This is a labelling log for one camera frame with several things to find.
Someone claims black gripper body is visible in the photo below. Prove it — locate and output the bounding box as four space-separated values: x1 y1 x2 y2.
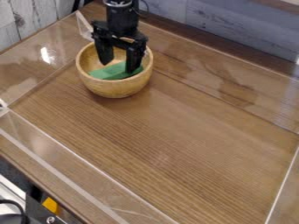
91 19 148 51

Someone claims black device with yellow label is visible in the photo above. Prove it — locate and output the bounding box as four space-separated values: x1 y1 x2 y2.
26 195 80 224

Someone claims green rectangular block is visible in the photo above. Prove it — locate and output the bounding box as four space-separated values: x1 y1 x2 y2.
88 61 144 81

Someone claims clear acrylic corner bracket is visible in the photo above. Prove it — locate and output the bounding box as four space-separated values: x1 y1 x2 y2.
75 10 94 41

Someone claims brown wooden bowl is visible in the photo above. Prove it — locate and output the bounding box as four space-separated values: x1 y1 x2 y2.
76 42 154 98

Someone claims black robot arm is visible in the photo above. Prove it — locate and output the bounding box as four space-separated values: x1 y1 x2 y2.
91 0 148 73

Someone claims clear acrylic tray wall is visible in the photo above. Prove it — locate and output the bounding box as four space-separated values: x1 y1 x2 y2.
0 100 179 224

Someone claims black cable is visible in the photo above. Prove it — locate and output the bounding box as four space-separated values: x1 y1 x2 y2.
0 199 31 224

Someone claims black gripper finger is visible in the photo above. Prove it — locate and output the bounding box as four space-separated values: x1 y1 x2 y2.
126 45 146 74
95 38 115 65

